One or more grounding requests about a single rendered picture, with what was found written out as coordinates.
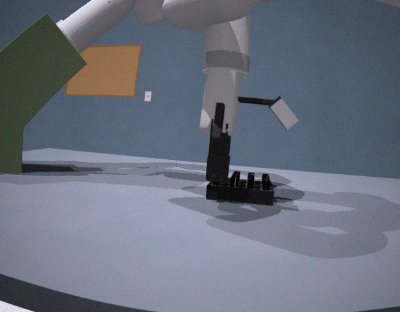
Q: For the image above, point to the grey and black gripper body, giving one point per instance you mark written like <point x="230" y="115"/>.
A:
<point x="223" y="85"/>

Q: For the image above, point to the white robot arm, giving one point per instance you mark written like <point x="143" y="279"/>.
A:
<point x="226" y="24"/>

